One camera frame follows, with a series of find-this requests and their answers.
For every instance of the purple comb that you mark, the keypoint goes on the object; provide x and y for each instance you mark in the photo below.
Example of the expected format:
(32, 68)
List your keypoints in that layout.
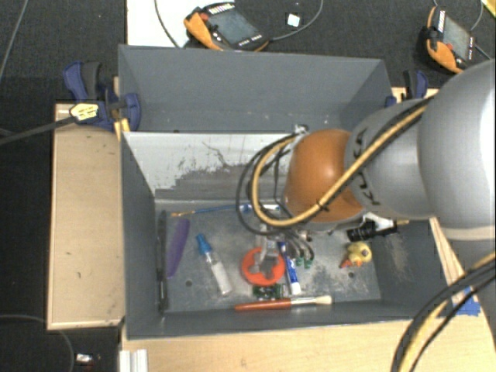
(177, 246)

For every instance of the grey metal bin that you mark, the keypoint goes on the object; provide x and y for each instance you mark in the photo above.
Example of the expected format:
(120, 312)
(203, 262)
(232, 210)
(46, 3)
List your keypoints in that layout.
(217, 91)

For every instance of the yellow rubber duck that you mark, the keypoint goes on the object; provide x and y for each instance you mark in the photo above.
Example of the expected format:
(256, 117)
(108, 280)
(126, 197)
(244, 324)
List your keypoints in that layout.
(358, 254)

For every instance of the blue and white tube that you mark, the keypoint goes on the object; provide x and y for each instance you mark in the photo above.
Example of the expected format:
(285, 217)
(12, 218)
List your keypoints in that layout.
(292, 275)

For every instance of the pale wood flat board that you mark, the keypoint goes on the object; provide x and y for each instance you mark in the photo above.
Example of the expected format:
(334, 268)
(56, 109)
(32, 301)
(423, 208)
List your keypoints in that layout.
(85, 223)

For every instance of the thin blue paintbrush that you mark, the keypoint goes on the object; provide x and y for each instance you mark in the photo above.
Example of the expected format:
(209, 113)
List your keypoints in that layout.
(213, 209)

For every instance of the black cylinder on white bracket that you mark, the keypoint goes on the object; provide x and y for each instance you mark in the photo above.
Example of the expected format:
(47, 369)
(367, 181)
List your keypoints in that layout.
(362, 231)

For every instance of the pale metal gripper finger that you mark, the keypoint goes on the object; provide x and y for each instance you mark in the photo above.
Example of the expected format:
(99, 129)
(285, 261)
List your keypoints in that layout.
(269, 266)
(265, 251)

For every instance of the clear spray bottle blue cap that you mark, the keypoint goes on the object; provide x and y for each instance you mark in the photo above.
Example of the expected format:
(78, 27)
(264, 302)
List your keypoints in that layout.
(218, 271)

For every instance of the long black pen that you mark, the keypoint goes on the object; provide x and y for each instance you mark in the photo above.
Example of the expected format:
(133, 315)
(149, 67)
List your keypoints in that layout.
(162, 262)

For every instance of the green circuit board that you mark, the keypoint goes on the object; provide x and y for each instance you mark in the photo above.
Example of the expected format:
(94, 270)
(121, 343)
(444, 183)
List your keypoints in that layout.
(266, 291)

